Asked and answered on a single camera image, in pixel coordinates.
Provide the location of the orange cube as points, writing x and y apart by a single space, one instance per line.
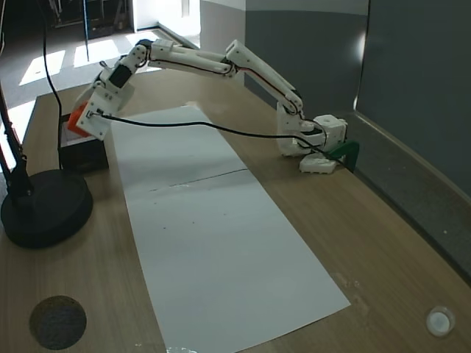
75 119

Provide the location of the dark brown open box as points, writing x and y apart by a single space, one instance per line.
82 156

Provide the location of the blue vertical pole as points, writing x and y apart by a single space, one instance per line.
87 29

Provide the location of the white paper sheet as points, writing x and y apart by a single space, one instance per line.
165 154
228 257

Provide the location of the black round-base stand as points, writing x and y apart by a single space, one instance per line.
44 209

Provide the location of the dark round table hole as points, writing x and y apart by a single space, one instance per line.
58 323

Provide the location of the green table clamp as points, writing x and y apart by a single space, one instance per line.
347 150

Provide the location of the small white round cap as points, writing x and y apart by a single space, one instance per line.
439 320

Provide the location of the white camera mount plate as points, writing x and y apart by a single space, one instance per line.
97 123

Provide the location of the white perforated base plate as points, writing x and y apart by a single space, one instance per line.
316 165

